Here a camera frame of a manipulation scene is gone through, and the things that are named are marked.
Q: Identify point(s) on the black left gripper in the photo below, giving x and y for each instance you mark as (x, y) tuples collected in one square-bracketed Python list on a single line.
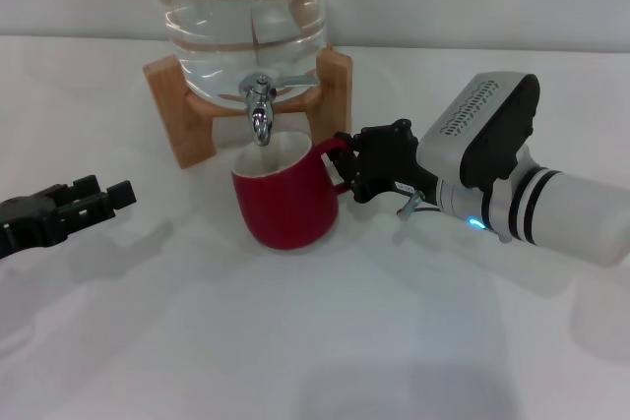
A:
[(24, 228)]

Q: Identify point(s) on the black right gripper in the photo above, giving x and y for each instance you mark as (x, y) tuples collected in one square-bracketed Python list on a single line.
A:
[(394, 159)]

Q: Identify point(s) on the wooden dispenser stand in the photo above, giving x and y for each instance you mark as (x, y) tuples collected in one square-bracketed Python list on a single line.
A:
[(192, 139)]

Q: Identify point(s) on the red cup white inside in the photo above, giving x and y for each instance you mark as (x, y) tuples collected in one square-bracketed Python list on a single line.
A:
[(290, 208)]

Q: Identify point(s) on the chrome faucet with lever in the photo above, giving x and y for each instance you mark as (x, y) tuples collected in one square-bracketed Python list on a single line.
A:
[(259, 115)]

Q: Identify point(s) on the glass water dispenser jar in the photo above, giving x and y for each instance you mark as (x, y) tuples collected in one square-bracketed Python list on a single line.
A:
[(246, 12)]

